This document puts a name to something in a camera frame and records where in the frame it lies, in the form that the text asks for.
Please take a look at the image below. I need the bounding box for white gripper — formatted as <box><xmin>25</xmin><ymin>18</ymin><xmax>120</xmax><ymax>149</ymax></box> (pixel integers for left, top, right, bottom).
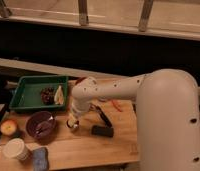
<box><xmin>68</xmin><ymin>100</ymin><xmax>90</xmax><ymax>128</ymax></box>

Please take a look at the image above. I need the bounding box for small metal cup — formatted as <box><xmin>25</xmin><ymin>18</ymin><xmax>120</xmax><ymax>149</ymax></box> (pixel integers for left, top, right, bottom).
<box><xmin>66</xmin><ymin>120</ymin><xmax>79</xmax><ymax>132</ymax></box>

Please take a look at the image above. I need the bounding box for white paper cup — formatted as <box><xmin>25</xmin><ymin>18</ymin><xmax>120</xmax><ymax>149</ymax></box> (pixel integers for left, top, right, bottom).
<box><xmin>3</xmin><ymin>138</ymin><xmax>29</xmax><ymax>161</ymax></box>

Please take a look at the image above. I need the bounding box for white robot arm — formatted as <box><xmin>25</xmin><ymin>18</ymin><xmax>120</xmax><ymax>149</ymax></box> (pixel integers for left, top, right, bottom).
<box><xmin>71</xmin><ymin>69</ymin><xmax>200</xmax><ymax>171</ymax></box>

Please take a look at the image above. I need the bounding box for green plastic tray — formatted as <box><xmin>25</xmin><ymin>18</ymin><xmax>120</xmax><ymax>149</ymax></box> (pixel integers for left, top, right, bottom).
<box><xmin>9</xmin><ymin>75</ymin><xmax>68</xmax><ymax>113</ymax></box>

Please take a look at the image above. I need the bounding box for pale lemon wedge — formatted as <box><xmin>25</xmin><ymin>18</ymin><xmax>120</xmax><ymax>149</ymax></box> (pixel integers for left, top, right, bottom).
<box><xmin>54</xmin><ymin>85</ymin><xmax>64</xmax><ymax>105</ymax></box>

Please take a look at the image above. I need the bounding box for black rectangular block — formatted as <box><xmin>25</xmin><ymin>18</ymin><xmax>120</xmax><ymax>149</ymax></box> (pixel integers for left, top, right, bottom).
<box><xmin>91</xmin><ymin>125</ymin><xmax>114</xmax><ymax>137</ymax></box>

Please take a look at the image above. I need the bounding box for purple bowl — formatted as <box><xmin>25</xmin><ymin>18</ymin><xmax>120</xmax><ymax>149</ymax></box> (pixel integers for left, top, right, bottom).
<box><xmin>26</xmin><ymin>111</ymin><xmax>56</xmax><ymax>140</ymax></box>

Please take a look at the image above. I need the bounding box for brown pine cone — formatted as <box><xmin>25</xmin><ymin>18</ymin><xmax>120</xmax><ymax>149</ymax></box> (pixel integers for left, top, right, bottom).
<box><xmin>40</xmin><ymin>87</ymin><xmax>54</xmax><ymax>105</ymax></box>

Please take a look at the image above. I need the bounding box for wooden board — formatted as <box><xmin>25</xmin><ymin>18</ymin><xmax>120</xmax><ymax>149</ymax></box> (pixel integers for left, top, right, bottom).
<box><xmin>0</xmin><ymin>78</ymin><xmax>141</xmax><ymax>171</ymax></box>

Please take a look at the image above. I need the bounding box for orange bowl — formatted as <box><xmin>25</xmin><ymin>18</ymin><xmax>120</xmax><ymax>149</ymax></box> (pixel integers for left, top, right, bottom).
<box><xmin>75</xmin><ymin>77</ymin><xmax>87</xmax><ymax>85</ymax></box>

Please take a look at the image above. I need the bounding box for blue scrubbing sponge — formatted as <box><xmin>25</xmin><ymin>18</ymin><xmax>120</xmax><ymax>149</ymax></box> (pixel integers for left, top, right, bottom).
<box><xmin>32</xmin><ymin>147</ymin><xmax>49</xmax><ymax>171</ymax></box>

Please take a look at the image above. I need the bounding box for orange carrot toy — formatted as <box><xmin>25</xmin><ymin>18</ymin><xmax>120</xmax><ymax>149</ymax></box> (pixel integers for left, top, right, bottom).
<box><xmin>111</xmin><ymin>100</ymin><xmax>123</xmax><ymax>112</ymax></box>

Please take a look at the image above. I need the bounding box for red yellow apple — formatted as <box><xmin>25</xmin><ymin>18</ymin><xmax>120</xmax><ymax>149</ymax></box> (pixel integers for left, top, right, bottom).
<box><xmin>0</xmin><ymin>119</ymin><xmax>18</xmax><ymax>136</ymax></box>

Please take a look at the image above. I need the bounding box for black handled peeler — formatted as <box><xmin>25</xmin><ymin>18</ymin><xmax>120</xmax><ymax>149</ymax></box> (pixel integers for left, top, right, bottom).
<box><xmin>90</xmin><ymin>104</ymin><xmax>113</xmax><ymax>127</ymax></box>

